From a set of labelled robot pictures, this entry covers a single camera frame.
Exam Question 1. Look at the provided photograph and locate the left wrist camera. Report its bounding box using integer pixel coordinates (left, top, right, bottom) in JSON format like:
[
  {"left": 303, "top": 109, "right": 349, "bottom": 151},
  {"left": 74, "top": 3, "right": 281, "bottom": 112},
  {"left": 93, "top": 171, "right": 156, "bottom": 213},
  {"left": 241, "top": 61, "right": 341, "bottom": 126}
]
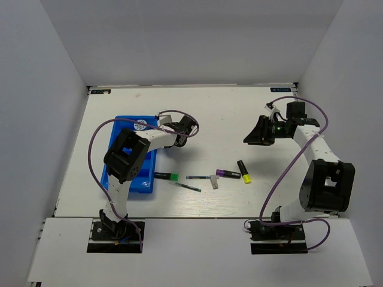
[{"left": 156, "top": 113, "right": 172, "bottom": 127}]

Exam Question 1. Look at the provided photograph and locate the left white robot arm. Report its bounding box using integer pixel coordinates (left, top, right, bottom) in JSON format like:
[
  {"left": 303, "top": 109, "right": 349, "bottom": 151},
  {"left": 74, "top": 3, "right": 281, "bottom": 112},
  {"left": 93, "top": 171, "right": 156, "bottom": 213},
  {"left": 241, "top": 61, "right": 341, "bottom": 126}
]
[{"left": 99, "top": 115, "right": 199, "bottom": 239}]

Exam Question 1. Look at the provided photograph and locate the blue cleaning gel jar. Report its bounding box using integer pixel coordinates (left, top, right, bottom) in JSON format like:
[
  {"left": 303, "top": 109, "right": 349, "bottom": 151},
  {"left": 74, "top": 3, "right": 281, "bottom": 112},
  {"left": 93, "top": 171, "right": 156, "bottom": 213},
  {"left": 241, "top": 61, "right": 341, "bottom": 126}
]
[{"left": 133, "top": 119, "right": 147, "bottom": 131}]

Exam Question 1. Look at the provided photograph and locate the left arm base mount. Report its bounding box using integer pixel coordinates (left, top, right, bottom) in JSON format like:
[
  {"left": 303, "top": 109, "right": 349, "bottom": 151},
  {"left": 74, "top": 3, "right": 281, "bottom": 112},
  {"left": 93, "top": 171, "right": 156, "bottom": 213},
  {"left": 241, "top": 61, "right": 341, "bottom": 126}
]
[{"left": 87, "top": 221, "right": 141, "bottom": 254}]

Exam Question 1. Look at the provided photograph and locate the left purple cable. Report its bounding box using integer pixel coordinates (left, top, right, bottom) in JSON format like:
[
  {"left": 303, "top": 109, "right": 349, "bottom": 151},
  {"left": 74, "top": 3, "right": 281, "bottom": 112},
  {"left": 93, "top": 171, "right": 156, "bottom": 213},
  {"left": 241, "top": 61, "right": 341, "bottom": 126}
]
[{"left": 87, "top": 109, "right": 200, "bottom": 254}]

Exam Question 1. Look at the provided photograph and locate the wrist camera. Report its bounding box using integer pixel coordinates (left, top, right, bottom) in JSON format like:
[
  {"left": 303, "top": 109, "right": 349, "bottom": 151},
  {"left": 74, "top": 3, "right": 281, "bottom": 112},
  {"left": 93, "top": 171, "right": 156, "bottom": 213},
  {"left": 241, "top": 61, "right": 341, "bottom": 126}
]
[
  {"left": 265, "top": 102, "right": 280, "bottom": 122},
  {"left": 156, "top": 113, "right": 172, "bottom": 127}
]

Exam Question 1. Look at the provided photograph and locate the right corner label sticker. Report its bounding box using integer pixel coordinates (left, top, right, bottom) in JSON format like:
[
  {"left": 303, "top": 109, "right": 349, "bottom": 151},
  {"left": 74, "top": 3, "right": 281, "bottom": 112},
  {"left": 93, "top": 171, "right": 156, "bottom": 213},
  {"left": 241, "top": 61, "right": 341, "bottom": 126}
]
[{"left": 270, "top": 87, "right": 291, "bottom": 93}]

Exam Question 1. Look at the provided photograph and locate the yellow cap highlighter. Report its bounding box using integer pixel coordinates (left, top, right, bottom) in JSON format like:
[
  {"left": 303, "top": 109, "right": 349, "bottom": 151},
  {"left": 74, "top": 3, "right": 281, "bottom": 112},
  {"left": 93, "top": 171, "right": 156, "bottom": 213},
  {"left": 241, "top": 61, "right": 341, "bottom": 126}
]
[{"left": 237, "top": 160, "right": 251, "bottom": 184}]

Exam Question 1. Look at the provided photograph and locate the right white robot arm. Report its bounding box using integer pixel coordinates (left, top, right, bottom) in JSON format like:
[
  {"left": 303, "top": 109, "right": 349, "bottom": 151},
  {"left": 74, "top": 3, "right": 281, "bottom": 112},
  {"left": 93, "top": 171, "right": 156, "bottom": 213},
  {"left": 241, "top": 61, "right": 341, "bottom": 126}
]
[{"left": 243, "top": 102, "right": 355, "bottom": 239}]

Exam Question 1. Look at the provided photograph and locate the left corner label sticker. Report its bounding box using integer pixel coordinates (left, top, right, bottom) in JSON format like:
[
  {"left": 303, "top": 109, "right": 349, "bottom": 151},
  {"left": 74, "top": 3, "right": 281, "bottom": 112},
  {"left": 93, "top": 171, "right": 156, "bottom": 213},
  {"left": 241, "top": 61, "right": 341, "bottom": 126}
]
[{"left": 90, "top": 89, "right": 111, "bottom": 94}]

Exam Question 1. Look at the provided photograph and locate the green cap highlighter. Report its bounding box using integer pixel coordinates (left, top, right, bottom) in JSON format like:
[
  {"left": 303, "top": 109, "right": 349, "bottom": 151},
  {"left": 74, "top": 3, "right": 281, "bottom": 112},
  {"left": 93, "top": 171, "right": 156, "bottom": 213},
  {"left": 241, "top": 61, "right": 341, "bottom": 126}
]
[{"left": 154, "top": 172, "right": 179, "bottom": 181}]

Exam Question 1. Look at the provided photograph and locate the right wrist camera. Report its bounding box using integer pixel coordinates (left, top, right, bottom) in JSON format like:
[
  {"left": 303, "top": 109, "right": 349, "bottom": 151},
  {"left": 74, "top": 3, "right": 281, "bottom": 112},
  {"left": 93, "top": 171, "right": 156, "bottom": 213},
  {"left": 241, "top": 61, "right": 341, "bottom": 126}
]
[{"left": 265, "top": 102, "right": 280, "bottom": 122}]

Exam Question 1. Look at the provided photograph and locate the blue plastic divided tray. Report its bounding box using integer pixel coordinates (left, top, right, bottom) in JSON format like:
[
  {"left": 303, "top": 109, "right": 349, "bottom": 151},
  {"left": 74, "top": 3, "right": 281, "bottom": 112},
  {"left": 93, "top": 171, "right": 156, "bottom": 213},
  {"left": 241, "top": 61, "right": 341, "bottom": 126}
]
[{"left": 101, "top": 115, "right": 159, "bottom": 194}]

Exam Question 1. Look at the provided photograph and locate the blue ink refill pen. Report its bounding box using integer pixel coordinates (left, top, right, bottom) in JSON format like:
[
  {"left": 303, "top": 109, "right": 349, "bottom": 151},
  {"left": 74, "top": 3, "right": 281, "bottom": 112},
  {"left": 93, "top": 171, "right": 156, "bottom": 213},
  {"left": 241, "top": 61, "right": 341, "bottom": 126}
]
[{"left": 186, "top": 176, "right": 211, "bottom": 179}]

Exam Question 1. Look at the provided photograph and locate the corner label sticker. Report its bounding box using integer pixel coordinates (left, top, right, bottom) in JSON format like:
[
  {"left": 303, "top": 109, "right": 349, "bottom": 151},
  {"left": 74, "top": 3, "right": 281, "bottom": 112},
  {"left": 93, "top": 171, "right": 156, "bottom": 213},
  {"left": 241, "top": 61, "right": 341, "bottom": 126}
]
[
  {"left": 90, "top": 89, "right": 111, "bottom": 94},
  {"left": 270, "top": 87, "right": 291, "bottom": 93}
]

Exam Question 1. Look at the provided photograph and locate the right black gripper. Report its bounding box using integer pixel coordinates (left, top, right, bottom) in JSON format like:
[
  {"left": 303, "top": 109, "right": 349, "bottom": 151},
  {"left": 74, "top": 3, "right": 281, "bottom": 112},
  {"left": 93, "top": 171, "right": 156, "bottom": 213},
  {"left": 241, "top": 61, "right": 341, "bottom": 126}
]
[{"left": 244, "top": 115, "right": 291, "bottom": 146}]

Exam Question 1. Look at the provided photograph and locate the purple cap highlighter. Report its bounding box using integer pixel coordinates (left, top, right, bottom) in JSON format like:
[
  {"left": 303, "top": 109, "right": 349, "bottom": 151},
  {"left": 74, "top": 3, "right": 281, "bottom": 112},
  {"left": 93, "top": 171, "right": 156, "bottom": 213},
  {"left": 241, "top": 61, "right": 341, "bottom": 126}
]
[{"left": 215, "top": 169, "right": 241, "bottom": 179}]

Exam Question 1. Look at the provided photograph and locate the grey white eraser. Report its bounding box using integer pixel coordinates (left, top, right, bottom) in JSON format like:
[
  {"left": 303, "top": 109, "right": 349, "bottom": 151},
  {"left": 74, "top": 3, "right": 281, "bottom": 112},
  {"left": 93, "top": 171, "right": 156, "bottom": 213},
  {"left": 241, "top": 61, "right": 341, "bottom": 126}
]
[{"left": 209, "top": 175, "right": 218, "bottom": 190}]

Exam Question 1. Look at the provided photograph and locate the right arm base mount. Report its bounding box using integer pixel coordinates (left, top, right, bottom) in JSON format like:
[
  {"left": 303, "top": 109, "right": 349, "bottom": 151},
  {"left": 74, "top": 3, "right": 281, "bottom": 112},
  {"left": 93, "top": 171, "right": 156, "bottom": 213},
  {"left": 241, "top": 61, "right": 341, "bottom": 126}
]
[{"left": 244, "top": 219, "right": 308, "bottom": 255}]

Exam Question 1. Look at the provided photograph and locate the green refill pen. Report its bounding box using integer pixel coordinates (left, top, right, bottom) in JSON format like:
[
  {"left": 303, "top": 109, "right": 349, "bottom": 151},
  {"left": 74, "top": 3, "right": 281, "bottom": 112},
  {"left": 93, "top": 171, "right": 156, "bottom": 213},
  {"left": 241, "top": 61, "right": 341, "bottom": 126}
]
[{"left": 169, "top": 181, "right": 202, "bottom": 193}]

